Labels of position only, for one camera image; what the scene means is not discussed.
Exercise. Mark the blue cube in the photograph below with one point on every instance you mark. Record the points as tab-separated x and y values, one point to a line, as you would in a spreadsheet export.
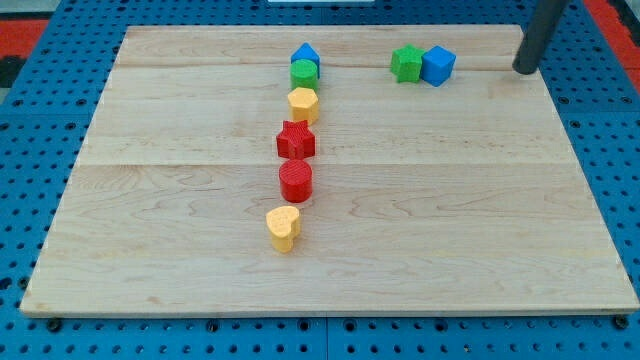
437	65

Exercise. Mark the red cylinder block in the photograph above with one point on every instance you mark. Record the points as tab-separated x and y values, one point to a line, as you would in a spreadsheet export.
295	178

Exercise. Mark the red star block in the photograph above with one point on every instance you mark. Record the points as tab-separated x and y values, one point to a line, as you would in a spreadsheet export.
296	140

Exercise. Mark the yellow heart block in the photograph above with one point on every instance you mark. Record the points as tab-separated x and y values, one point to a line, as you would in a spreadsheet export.
284	225

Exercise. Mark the yellow hexagon block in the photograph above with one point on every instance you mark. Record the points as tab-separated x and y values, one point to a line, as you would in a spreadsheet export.
303	105

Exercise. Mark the green cylinder block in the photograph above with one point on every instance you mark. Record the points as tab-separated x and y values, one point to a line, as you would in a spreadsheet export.
304	74

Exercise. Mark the wooden board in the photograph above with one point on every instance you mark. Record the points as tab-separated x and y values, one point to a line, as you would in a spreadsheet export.
459	200

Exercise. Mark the blue pentagon block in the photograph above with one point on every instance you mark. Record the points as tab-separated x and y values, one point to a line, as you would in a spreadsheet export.
307	52

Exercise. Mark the green star block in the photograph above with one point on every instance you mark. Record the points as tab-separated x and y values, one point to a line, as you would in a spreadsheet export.
406	63

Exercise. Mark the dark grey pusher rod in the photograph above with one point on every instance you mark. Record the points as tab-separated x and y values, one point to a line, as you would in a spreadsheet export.
538	34

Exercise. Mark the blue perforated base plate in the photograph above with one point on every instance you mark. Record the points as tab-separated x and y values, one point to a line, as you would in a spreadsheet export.
48	109

